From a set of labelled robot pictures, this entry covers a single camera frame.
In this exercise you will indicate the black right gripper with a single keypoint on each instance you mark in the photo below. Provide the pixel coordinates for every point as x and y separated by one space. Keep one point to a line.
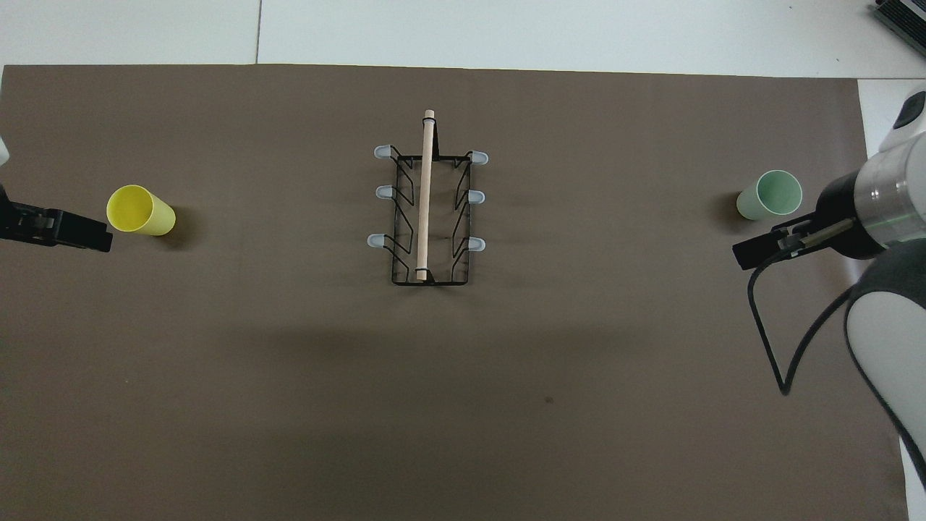
850 217

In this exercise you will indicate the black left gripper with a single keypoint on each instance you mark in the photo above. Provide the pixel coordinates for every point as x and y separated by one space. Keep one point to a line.
22 223

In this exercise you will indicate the pale green plastic cup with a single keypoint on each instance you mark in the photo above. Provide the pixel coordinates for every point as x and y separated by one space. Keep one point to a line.
770 197

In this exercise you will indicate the yellow plastic cup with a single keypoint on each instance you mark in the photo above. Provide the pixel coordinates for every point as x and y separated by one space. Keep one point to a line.
141 211

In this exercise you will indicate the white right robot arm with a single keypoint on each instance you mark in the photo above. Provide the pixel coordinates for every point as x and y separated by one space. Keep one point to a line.
890 325

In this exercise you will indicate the dark grey ridged device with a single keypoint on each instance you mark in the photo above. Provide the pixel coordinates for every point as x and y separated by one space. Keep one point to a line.
908 11

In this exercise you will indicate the brown table mat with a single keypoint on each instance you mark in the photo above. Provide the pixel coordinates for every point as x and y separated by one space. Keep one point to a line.
463 405

